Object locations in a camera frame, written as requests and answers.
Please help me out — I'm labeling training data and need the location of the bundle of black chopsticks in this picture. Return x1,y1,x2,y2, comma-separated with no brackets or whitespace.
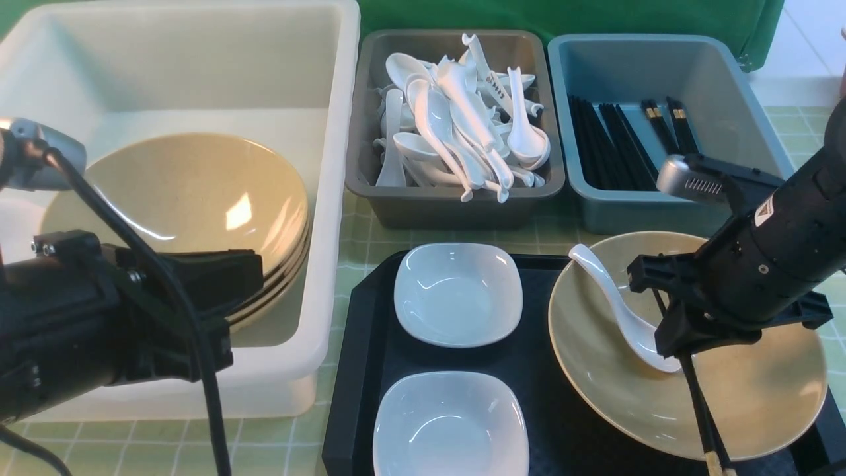
568,95,658,192

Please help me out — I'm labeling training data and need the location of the bottom stacked beige bowl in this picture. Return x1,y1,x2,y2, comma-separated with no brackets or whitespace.
227,267,303,332

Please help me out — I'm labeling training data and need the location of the green fabric backdrop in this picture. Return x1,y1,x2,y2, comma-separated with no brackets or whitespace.
0,0,785,73

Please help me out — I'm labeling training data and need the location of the large white plastic tub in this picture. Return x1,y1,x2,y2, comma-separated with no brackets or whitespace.
1,1,360,418

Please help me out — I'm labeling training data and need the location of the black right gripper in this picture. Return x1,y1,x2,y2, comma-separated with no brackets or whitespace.
627,225,835,358

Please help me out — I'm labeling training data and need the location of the black chopstick pair gold band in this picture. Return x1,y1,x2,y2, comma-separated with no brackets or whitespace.
640,96,701,155

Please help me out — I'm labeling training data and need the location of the white square dish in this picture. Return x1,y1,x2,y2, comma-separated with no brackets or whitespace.
393,242,523,348
372,371,531,475

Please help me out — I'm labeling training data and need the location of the grey plastic spoon bin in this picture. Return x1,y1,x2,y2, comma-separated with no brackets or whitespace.
346,29,566,230

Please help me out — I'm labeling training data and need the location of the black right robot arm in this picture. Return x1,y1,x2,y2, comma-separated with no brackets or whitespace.
627,102,845,358

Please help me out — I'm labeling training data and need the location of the pile of white spoons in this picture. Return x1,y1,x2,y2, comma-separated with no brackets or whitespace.
373,33,552,203

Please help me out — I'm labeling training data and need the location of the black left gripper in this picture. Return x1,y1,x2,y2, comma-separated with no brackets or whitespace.
1,230,265,424

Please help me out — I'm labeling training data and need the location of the beige noodle bowl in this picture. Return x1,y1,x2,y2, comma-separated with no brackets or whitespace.
548,230,828,461

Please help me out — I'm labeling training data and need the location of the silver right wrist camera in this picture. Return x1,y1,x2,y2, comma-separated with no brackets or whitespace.
656,154,785,215

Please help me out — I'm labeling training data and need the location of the white ceramic soup spoon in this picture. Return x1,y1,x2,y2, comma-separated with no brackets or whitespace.
568,244,681,374

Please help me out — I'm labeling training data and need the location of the blue plastic chopstick bin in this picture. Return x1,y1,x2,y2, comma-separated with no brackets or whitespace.
547,34,794,236

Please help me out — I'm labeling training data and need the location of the black plastic serving tray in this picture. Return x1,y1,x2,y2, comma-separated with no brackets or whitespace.
322,250,846,476

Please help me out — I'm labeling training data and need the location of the black camera cable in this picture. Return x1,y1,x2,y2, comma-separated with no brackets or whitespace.
0,147,233,476

